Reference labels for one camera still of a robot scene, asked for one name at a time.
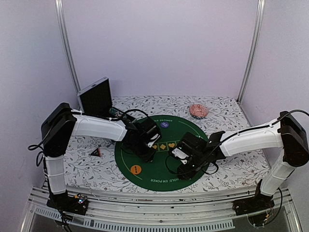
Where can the left aluminium frame post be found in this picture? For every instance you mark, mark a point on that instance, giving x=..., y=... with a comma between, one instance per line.
x=65, y=39

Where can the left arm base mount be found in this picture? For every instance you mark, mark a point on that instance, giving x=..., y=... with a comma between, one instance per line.
x=77, y=204

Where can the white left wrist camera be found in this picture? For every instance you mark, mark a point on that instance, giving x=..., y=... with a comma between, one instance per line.
x=153, y=140

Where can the orange big blind button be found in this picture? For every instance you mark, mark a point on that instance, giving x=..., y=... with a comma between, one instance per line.
x=135, y=169

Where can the aluminium frame post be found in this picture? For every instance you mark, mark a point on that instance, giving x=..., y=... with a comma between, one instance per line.
x=65, y=39
x=253, y=49

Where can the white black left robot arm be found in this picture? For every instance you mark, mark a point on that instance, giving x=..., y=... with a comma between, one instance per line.
x=65, y=122

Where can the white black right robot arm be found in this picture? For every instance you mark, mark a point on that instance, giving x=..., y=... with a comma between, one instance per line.
x=283, y=132

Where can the black triangular all-in marker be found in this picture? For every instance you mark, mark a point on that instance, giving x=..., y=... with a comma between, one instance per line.
x=96, y=153

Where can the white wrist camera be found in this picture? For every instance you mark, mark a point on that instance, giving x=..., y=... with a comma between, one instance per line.
x=179, y=154
x=153, y=140

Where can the purple small blind button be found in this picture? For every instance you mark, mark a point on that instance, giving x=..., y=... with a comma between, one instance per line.
x=164, y=124

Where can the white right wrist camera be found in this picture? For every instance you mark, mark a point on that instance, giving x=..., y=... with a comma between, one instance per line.
x=179, y=154

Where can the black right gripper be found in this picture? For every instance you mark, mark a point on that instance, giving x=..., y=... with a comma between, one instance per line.
x=187, y=174

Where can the aluminium poker chip case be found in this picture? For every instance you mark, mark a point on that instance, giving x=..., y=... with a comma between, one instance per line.
x=96, y=99

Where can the red patterned small bowl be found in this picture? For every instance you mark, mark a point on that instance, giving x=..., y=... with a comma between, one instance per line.
x=198, y=111

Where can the aluminium front rail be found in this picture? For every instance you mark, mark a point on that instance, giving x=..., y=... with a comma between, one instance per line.
x=110, y=211

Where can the green poker chip row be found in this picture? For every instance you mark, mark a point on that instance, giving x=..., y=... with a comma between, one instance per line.
x=115, y=112

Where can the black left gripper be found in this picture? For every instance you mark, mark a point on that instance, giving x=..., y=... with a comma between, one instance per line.
x=147, y=157

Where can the round green poker mat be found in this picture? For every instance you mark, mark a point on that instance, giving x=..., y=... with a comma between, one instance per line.
x=155, y=175

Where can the right aluminium frame post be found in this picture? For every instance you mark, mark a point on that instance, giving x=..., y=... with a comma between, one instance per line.
x=253, y=49

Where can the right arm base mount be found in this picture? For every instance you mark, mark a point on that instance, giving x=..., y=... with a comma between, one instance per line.
x=260, y=205

